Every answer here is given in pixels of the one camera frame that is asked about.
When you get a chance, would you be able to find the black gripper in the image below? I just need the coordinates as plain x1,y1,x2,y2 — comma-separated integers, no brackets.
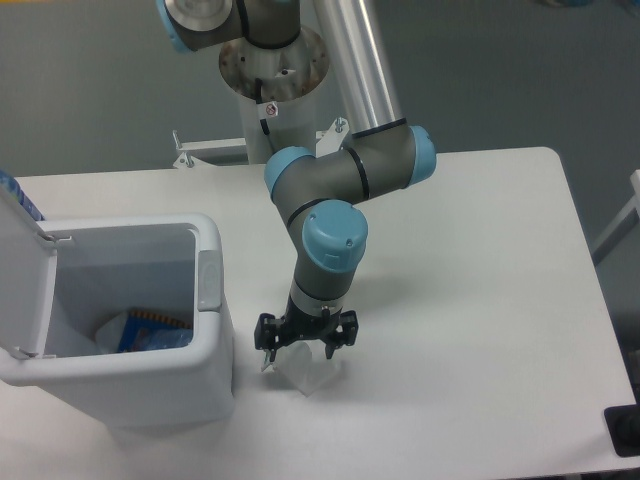
254,298,358,364

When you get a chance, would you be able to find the clear plastic wrapper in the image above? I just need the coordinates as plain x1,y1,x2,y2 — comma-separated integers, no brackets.
260,341,342,397

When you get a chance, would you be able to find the clear plastic water bottle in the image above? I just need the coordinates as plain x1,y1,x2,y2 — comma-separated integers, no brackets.
133,328,193,351

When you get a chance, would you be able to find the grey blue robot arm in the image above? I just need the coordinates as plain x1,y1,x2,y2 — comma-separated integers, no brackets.
156,1,436,363

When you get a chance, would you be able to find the white trash can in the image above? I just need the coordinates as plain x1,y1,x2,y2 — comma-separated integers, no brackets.
1,212,234,428

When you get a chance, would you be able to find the blue snack package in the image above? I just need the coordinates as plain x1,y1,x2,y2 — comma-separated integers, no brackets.
117,310,193,353

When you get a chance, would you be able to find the white crumpled paper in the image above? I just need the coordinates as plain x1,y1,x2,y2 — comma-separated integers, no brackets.
95,311,129,354

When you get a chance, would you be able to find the black table clamp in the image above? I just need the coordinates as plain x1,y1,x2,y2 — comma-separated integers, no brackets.
604,404,639,458

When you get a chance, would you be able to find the blue patterned object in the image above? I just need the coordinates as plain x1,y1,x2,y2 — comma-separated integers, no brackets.
0,170,45,221

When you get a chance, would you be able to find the white middle support bracket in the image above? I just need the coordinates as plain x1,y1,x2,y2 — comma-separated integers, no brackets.
315,117,350,157

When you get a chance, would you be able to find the white support bracket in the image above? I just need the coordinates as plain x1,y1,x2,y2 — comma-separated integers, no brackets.
315,117,350,157
172,130,248,169

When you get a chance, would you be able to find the white left support bracket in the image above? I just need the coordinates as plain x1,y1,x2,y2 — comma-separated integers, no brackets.
172,130,248,169

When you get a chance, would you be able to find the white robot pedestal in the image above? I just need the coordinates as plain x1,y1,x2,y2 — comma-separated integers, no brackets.
219,26,329,164

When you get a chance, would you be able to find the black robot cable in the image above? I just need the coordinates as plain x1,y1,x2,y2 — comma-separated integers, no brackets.
254,77,282,164

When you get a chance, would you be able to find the white frame at right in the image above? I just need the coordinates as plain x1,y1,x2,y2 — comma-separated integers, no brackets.
591,170,639,266

